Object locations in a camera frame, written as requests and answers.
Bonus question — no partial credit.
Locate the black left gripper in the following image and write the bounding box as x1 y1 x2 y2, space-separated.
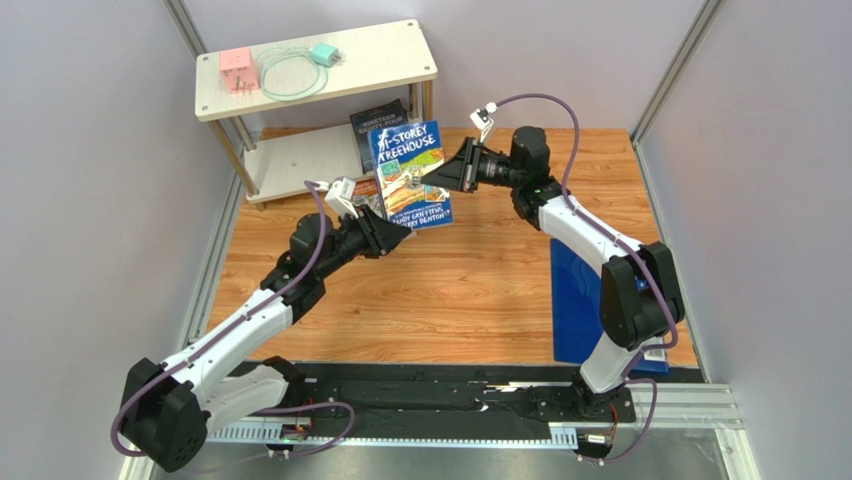
315 203 411 280

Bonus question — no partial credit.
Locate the orange 78-Storey Treehouse book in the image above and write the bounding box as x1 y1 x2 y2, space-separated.
352 178 385 217

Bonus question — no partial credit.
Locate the blue 91-Storey Treehouse book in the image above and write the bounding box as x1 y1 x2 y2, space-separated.
368 120 454 230

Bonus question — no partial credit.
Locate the Nineteen Eighty-Four book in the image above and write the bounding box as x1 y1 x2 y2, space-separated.
349 99 408 174

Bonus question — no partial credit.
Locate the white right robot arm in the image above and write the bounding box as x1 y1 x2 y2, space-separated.
421 126 684 398

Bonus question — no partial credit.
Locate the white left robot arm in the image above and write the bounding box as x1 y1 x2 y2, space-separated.
110 206 413 472

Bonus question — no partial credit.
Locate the white two-tier shelf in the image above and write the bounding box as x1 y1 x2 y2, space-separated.
195 19 438 206

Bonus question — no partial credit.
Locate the mint green charger plug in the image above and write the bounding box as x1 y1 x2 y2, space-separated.
309 43 342 68

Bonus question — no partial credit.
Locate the blue file folder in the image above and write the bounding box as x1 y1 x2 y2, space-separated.
550 239 670 373

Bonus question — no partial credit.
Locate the pink cube power adapter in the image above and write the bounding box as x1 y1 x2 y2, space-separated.
218 47 260 94

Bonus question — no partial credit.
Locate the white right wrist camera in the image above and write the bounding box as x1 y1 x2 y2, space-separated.
470 102 498 145

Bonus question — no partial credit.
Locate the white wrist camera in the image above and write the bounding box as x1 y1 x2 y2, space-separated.
470 102 498 145
325 176 359 218

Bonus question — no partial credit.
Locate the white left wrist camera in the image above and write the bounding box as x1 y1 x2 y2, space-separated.
325 176 359 218

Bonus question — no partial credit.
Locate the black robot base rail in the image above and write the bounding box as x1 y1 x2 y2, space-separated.
275 362 637 441

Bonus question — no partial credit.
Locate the mint green charging cable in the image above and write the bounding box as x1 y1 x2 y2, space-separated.
254 45 330 102

